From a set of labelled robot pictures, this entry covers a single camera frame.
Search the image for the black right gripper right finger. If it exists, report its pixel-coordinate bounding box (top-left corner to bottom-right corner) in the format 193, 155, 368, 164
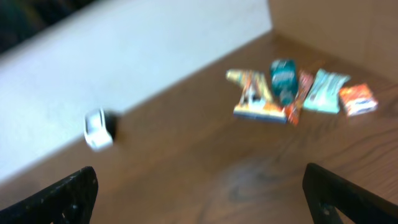
302, 163, 397, 223

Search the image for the red snack packet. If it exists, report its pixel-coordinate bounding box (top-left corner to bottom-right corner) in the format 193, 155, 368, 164
284, 70, 313, 126

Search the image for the cream yellow snack bag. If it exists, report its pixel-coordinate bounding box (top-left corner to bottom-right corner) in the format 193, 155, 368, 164
226, 69, 287, 123

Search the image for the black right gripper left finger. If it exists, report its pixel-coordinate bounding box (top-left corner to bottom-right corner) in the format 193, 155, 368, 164
1, 166, 98, 224

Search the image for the teal blister pack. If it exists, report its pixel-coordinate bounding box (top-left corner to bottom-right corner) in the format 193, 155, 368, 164
270, 59, 299, 106

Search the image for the white barcode scanner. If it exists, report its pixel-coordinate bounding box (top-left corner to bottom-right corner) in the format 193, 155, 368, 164
84, 108, 118, 152

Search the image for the green orange snack packet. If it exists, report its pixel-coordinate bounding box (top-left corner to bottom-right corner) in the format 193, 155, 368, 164
303, 69, 378, 116

